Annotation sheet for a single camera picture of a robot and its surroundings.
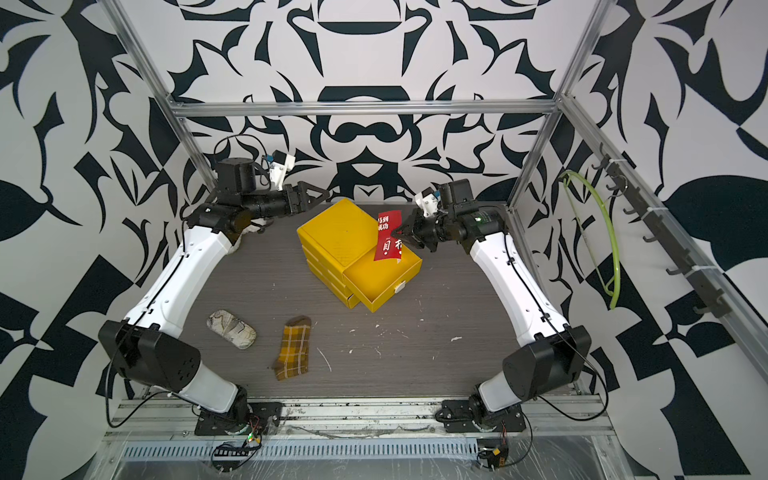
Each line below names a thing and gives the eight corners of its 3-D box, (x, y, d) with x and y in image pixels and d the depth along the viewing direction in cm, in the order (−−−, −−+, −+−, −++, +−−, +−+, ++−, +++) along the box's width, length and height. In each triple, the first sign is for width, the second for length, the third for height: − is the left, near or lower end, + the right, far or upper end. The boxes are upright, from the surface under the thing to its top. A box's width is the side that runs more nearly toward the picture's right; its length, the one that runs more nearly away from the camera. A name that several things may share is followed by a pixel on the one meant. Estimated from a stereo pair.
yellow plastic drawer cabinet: (309, 272, 102) (294, 229, 85) (354, 239, 111) (348, 195, 94) (347, 310, 93) (339, 272, 76) (392, 272, 102) (394, 229, 85)
